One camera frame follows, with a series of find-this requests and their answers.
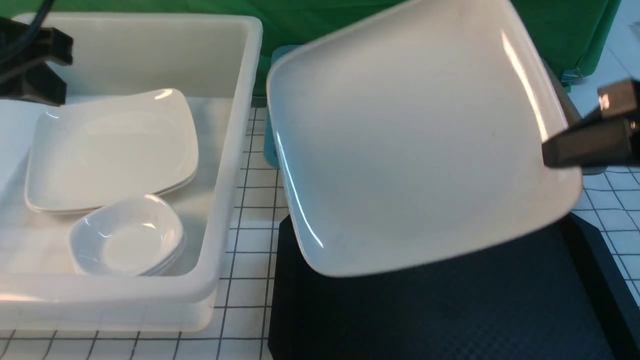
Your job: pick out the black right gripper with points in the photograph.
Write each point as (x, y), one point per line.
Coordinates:
(601, 143)

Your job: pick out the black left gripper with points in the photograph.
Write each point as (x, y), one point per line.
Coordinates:
(26, 75)

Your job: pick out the large white square plate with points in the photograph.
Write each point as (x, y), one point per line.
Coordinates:
(415, 135)

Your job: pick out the small white dish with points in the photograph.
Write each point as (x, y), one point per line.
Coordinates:
(107, 259)
(132, 220)

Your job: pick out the lower white plate in tub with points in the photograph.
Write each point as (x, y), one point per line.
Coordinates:
(87, 198)

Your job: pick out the brown plastic bin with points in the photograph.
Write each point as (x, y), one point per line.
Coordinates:
(571, 113)

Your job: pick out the metal binder clip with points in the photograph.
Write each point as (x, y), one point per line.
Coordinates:
(571, 77)

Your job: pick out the green cloth backdrop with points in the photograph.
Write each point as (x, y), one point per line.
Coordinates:
(568, 34)

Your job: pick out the black serving tray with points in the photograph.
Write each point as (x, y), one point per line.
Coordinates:
(556, 294)

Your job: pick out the large white plastic tub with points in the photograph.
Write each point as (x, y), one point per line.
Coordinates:
(213, 59)

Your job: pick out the small white dish in tub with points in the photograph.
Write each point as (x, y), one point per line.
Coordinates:
(107, 259)

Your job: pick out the teal plastic bin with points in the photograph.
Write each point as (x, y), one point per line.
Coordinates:
(269, 147)

